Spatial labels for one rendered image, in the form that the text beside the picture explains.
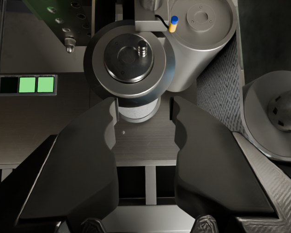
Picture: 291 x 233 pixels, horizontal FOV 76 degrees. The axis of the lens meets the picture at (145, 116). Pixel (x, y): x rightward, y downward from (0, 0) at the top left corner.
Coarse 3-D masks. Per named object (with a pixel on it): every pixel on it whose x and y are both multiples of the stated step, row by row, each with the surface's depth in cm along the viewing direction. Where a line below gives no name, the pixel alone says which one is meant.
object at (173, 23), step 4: (156, 16) 27; (160, 16) 26; (172, 16) 22; (176, 16) 22; (172, 20) 22; (176, 20) 22; (164, 24) 25; (172, 24) 23; (176, 24) 23; (168, 28) 25; (172, 28) 24
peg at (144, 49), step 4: (140, 40) 25; (144, 40) 25; (140, 44) 25; (144, 44) 25; (140, 48) 25; (144, 48) 25; (140, 52) 26; (144, 52) 26; (140, 56) 28; (144, 56) 28
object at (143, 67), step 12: (120, 36) 28; (132, 36) 28; (108, 48) 28; (120, 48) 28; (132, 48) 28; (108, 60) 28; (120, 60) 28; (132, 60) 28; (144, 60) 28; (120, 72) 28; (132, 72) 28; (144, 72) 28
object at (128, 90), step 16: (112, 32) 29; (128, 32) 30; (144, 32) 30; (96, 48) 29; (160, 48) 29; (96, 64) 29; (160, 64) 29; (112, 80) 28; (144, 80) 29; (128, 96) 29
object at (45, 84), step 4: (40, 80) 62; (44, 80) 62; (48, 80) 62; (52, 80) 62; (40, 84) 62; (44, 84) 62; (48, 84) 62; (52, 84) 62; (40, 88) 62; (44, 88) 62; (48, 88) 62; (52, 88) 62
